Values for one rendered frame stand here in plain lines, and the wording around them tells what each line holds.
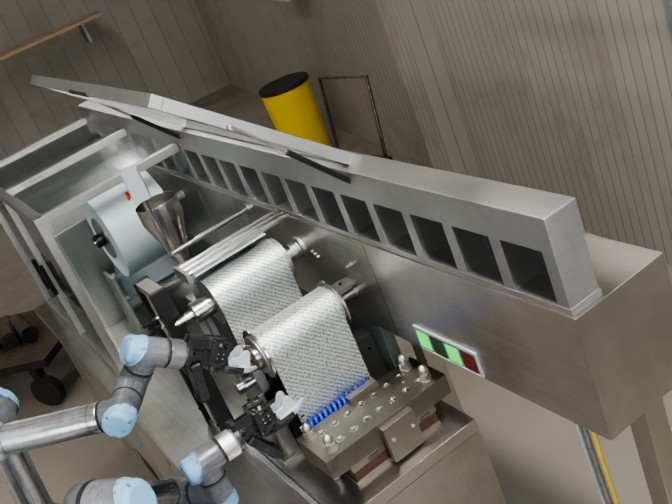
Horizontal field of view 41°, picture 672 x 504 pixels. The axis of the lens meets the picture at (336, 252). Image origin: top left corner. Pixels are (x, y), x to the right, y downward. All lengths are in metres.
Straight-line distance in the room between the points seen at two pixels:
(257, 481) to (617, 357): 1.15
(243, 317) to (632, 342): 1.15
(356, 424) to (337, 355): 0.20
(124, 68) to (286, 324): 8.76
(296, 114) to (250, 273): 4.78
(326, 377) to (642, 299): 0.95
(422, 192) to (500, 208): 0.25
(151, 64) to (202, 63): 0.61
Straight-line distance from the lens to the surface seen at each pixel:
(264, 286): 2.57
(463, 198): 1.81
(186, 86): 11.15
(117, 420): 2.18
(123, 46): 10.97
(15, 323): 5.85
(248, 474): 2.64
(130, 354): 2.23
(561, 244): 1.68
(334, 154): 2.17
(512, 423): 3.87
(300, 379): 2.43
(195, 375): 2.32
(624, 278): 1.82
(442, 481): 2.48
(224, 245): 2.60
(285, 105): 7.24
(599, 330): 1.80
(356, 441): 2.34
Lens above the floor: 2.40
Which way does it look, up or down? 24 degrees down
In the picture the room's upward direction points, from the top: 23 degrees counter-clockwise
